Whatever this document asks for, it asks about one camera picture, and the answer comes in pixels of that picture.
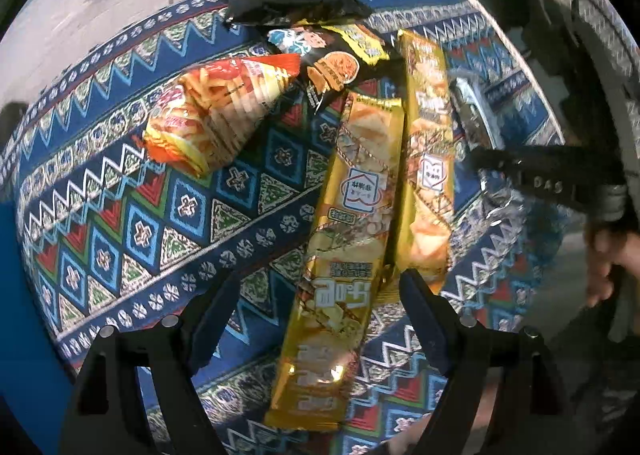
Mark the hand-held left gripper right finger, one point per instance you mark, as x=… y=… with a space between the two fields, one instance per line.
x=425 y=320

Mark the person's right hand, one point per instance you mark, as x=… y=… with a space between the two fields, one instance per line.
x=607 y=260

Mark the silver foil packet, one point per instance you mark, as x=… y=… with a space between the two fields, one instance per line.
x=475 y=110

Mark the golden snack packet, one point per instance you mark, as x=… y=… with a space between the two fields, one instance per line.
x=345 y=215
x=425 y=135

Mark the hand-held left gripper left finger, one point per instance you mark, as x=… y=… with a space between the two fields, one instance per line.
x=210 y=325

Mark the black burger print snack bag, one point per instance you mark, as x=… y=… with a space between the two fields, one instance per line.
x=330 y=65

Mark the red fries snack bag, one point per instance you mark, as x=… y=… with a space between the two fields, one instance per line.
x=215 y=110

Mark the patterned blue tablecloth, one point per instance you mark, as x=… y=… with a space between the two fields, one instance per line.
x=125 y=215

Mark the black cylindrical device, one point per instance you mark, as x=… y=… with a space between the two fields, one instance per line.
x=11 y=116

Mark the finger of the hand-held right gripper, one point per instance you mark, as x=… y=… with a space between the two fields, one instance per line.
x=540 y=177

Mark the blue cardboard box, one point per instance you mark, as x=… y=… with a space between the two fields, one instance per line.
x=25 y=335

